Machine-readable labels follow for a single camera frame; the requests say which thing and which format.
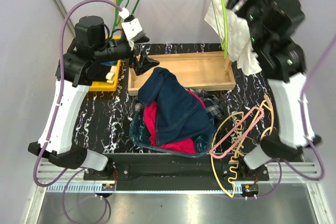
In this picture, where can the pink plastic hanger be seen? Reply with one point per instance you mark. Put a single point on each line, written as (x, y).
(237, 130)

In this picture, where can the navy denim skirt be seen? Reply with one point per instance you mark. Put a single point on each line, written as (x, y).
(162, 79)

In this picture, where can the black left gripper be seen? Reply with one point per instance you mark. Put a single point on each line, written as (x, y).
(142, 65)

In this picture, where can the green plastic hanger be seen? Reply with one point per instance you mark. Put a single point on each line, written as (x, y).
(117, 18)

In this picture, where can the white quilted garment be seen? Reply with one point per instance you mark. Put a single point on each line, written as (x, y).
(239, 44)

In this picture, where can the black and white cloth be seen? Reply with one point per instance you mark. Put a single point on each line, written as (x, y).
(110, 76)

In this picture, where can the red t-shirt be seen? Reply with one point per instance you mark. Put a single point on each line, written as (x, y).
(175, 137)

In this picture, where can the wooden clothes rack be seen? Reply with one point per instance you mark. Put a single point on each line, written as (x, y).
(209, 71)

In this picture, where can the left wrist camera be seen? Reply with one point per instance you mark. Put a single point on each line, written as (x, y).
(134, 32)

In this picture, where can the yellow plastic bin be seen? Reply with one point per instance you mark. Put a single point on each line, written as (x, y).
(104, 86)

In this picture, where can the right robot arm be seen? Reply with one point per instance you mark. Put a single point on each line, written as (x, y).
(271, 24)

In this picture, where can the lime green hanger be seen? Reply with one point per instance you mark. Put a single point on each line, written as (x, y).
(224, 41)

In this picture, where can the blue folded towel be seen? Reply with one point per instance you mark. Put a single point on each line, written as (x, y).
(110, 63)

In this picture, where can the teal transparent basin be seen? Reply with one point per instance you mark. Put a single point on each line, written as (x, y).
(140, 136)

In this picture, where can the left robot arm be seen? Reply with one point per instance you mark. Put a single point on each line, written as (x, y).
(82, 64)

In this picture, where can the navy plaid skirt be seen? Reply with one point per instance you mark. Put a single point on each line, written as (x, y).
(212, 106)

